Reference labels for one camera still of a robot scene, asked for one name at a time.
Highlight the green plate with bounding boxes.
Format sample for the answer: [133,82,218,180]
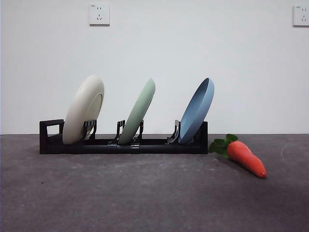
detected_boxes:
[117,77,156,145]

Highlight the orange carrot with green leaves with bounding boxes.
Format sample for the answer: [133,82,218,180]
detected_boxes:
[208,133,267,179]

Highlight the blue plate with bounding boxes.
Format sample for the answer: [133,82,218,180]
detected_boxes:
[178,77,215,145]

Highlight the cream plate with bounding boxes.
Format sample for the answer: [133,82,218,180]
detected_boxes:
[62,74,105,145]

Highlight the black plate rack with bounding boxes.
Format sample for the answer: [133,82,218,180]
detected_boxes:
[39,119,209,155]

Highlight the white wall socket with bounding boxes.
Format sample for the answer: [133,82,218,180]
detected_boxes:
[292,5,309,27]
[89,3,111,26]

